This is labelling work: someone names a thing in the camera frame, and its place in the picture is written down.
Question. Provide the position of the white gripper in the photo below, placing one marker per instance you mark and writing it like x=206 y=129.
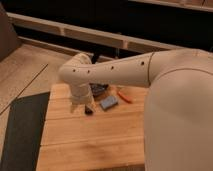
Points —
x=81 y=95

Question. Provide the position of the white shelf rail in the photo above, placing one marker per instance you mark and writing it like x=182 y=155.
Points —
x=90 y=35

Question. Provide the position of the blue sponge block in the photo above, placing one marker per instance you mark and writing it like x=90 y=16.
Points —
x=108 y=102

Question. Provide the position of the orange carrot toy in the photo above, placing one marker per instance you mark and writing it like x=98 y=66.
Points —
x=124 y=97

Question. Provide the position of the dark ceramic bowl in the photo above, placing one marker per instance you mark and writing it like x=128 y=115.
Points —
x=98 y=89

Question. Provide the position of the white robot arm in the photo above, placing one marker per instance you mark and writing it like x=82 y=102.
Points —
x=178 y=110

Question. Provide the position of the brown furniture corner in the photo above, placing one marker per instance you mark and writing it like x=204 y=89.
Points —
x=9 y=40

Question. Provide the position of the small dark bottle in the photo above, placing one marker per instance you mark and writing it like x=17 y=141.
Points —
x=88 y=110

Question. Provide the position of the dark floor mat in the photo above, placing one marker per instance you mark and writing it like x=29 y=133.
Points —
x=23 y=133

